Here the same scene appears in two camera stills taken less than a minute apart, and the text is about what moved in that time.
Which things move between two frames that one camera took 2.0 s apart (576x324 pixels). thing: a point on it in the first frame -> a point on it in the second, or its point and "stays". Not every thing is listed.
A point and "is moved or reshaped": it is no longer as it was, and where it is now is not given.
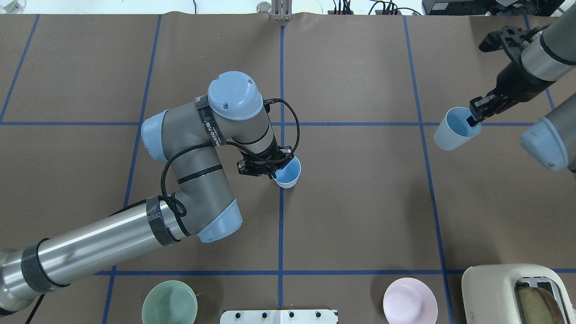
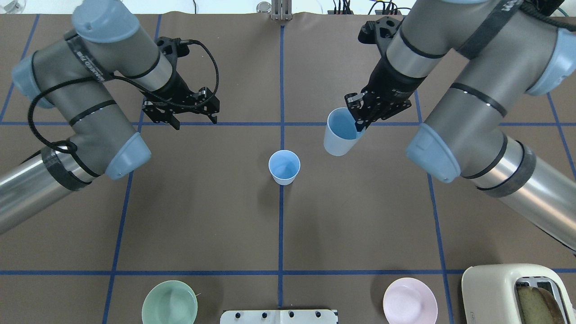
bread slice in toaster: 538,306 stays
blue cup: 454,131 is moved or reshaped
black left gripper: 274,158 -> 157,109
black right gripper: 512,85 -> 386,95
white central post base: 279,317 stays
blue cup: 287,177 stays
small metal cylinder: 264,7 stays
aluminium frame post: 281,10 stays
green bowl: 170,302 stays
